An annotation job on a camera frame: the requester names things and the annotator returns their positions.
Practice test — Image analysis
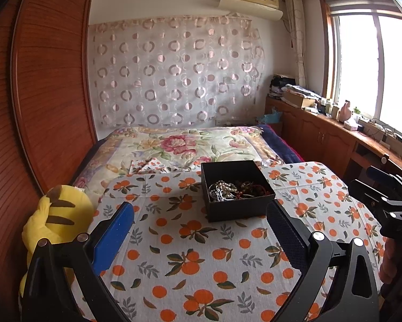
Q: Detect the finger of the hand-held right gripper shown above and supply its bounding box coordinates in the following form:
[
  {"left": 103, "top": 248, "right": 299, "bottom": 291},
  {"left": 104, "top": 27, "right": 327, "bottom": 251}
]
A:
[
  {"left": 367, "top": 166, "right": 402, "bottom": 198},
  {"left": 349, "top": 179, "right": 402, "bottom": 222}
]

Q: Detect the pink figurine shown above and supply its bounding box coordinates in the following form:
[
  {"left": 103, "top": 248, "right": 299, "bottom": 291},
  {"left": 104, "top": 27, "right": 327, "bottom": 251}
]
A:
[{"left": 338, "top": 100, "right": 354, "bottom": 122}]

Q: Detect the wooden wardrobe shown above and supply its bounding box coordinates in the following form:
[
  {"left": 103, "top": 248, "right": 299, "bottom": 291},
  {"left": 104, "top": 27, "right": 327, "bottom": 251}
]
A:
[{"left": 0, "top": 0, "right": 99, "bottom": 322}]

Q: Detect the orange print bed sheet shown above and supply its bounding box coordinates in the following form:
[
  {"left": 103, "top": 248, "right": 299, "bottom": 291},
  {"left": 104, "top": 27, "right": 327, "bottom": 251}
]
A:
[{"left": 74, "top": 161, "right": 390, "bottom": 322}]

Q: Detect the circle pattern sheer curtain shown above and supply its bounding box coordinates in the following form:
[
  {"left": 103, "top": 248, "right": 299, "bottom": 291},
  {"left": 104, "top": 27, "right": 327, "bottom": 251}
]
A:
[{"left": 88, "top": 15, "right": 267, "bottom": 129}]

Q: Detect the black jewelry box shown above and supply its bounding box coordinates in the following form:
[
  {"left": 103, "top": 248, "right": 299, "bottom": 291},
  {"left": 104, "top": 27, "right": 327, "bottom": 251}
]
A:
[{"left": 201, "top": 160, "right": 276, "bottom": 223}]

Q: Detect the brown wooden bead bracelet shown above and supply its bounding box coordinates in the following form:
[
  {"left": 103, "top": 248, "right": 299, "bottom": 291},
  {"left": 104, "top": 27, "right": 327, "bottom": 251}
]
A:
[{"left": 237, "top": 180, "right": 273, "bottom": 198}]

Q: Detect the person's right hand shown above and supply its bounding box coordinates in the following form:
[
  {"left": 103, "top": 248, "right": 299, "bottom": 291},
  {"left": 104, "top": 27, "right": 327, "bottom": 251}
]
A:
[{"left": 379, "top": 238, "right": 402, "bottom": 297}]

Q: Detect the yellow plush toy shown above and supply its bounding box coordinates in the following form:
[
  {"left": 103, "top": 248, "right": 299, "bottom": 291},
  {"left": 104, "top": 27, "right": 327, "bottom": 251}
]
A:
[{"left": 18, "top": 184, "right": 98, "bottom": 310}]

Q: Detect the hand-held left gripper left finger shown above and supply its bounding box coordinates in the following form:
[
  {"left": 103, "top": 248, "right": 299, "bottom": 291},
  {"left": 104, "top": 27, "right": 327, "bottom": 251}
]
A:
[{"left": 20, "top": 201, "right": 136, "bottom": 322}]

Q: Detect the pile of dark clothes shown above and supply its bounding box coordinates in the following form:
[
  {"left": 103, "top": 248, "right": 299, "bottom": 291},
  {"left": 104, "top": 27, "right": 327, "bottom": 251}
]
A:
[{"left": 270, "top": 76, "right": 289, "bottom": 100}]

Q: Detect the window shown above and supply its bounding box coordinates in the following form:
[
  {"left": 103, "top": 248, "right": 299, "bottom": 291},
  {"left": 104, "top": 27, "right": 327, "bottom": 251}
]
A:
[{"left": 318, "top": 0, "right": 402, "bottom": 143}]

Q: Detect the pearl necklace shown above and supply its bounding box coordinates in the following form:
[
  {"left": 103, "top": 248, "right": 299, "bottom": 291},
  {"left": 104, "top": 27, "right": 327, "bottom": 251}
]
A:
[{"left": 208, "top": 179, "right": 239, "bottom": 203}]

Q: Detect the cardboard box with papers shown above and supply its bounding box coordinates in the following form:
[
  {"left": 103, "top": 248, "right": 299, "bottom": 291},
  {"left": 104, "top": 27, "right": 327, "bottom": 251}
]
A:
[{"left": 281, "top": 83, "right": 317, "bottom": 108}]

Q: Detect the wooden cabinet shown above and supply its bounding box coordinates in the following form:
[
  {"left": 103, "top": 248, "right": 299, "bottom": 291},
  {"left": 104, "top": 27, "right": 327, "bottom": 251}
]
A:
[{"left": 264, "top": 95, "right": 402, "bottom": 182}]

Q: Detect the floral quilt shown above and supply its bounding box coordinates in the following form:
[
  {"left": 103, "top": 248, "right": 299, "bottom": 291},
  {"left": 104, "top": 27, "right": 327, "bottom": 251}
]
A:
[{"left": 71, "top": 125, "right": 273, "bottom": 196}]

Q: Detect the wall air conditioner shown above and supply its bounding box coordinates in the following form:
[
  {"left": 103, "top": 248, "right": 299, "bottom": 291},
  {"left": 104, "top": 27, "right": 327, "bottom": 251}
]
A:
[{"left": 218, "top": 0, "right": 285, "bottom": 21}]

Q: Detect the teal plastic bag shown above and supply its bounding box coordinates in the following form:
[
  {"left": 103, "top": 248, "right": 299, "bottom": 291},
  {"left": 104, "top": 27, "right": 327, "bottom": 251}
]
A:
[{"left": 256, "top": 108, "right": 284, "bottom": 127}]

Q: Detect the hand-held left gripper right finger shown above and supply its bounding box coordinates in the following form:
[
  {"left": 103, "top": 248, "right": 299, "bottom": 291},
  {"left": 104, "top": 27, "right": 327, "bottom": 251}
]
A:
[{"left": 266, "top": 199, "right": 382, "bottom": 322}]

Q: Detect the dark blue blanket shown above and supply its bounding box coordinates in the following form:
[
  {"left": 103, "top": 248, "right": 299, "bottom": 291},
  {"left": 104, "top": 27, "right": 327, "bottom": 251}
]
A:
[{"left": 257, "top": 125, "right": 304, "bottom": 163}]

